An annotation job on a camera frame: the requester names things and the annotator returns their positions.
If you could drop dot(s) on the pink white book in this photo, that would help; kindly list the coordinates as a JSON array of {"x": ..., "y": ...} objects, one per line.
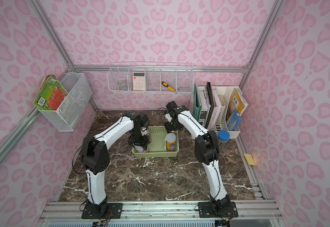
[{"x": 216, "y": 111}]

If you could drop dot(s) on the white wire wall shelf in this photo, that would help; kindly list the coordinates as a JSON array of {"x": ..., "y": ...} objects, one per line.
[{"x": 179, "y": 77}]

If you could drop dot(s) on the white desktop file organizer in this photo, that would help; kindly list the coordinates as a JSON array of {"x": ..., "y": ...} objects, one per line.
[{"x": 224, "y": 95}]

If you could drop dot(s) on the yellow orange lidded can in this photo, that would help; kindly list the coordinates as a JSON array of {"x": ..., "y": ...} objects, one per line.
[{"x": 171, "y": 142}]

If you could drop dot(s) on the red white lidded can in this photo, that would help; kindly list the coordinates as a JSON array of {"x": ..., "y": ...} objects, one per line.
[{"x": 140, "y": 149}]

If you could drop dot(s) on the dark blue metal can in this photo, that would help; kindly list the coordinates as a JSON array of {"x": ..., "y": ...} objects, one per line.
[{"x": 146, "y": 132}]

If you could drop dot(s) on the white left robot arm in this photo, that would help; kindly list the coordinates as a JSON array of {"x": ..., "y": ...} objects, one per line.
[{"x": 94, "y": 152}]

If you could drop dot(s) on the aluminium front frame rail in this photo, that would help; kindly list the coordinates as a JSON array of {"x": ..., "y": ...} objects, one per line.
[{"x": 252, "y": 213}]

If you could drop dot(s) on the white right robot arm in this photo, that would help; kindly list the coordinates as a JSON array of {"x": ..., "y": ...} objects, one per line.
[{"x": 206, "y": 149}]

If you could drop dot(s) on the white wire mesh bin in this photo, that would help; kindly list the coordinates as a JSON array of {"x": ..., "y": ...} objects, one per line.
[{"x": 66, "y": 117}]

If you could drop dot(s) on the green red booklet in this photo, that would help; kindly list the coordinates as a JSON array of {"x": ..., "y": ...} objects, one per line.
[{"x": 51, "y": 94}]

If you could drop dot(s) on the yellow magazine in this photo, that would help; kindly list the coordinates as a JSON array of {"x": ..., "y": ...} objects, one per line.
[{"x": 237, "y": 101}]

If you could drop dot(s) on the blue lid glass jar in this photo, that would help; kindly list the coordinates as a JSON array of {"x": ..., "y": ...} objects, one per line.
[{"x": 223, "y": 138}]

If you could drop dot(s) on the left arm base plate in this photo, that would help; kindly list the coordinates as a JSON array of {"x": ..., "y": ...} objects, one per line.
[{"x": 102, "y": 211}]

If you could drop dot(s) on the light green plastic basket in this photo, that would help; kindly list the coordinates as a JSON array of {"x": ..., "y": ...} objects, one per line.
[{"x": 157, "y": 148}]

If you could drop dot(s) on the white orange calculator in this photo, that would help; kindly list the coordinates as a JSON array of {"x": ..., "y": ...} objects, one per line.
[{"x": 139, "y": 81}]

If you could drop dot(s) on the clear glass dish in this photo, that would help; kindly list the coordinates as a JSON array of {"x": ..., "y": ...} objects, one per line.
[{"x": 123, "y": 87}]

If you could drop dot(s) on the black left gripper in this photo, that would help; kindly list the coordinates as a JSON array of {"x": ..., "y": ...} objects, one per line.
[{"x": 139, "y": 141}]

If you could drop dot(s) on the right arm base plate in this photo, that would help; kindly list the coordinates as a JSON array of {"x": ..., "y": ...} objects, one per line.
[{"x": 210, "y": 210}]

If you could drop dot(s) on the black binder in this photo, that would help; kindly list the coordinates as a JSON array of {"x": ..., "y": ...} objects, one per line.
[{"x": 208, "y": 93}]

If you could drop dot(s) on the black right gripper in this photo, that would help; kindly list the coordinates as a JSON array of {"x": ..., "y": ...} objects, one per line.
[{"x": 170, "y": 127}]

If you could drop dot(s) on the yellow sticky note pad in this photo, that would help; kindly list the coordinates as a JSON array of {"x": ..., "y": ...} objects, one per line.
[{"x": 250, "y": 160}]

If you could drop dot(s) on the teal folder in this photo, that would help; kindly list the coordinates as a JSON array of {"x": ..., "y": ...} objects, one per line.
[{"x": 197, "y": 104}]

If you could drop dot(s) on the yellow black utility knife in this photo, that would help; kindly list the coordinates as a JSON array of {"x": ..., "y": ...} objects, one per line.
[{"x": 167, "y": 86}]

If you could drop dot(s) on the blue booklet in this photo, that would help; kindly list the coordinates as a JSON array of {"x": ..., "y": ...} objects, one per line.
[{"x": 233, "y": 120}]

